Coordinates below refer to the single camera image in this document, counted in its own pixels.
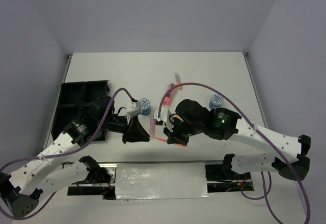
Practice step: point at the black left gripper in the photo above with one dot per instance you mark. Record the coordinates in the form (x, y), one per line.
(134, 132)

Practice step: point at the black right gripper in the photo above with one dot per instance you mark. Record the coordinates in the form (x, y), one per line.
(173, 136)

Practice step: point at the thin orange pen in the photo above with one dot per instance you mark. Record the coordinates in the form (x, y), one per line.
(165, 141)

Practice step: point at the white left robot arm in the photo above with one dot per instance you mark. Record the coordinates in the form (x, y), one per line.
(23, 189)

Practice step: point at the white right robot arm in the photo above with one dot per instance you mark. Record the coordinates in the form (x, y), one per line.
(286, 155)

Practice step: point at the purple highlighter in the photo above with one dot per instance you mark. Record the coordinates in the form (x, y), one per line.
(152, 128)

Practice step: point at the left blue round tape container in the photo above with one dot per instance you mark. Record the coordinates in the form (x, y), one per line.
(145, 106)

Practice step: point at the blue round tape container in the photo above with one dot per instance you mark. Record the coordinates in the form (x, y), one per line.
(216, 101)
(145, 106)

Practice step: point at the pink marker tube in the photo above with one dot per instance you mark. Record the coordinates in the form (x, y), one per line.
(168, 98)

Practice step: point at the right blue round tape container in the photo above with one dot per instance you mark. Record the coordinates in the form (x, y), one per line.
(216, 101)

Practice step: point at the orange capped highlighter far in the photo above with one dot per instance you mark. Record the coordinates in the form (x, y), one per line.
(178, 80)

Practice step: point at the black compartment organizer tray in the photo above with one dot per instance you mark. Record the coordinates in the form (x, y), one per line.
(74, 99)

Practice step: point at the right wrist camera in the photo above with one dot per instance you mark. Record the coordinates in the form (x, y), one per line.
(163, 118)

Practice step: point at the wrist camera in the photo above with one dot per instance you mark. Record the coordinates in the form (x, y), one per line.
(163, 118)
(133, 109)

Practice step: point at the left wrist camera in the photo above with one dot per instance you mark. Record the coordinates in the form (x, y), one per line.
(133, 109)

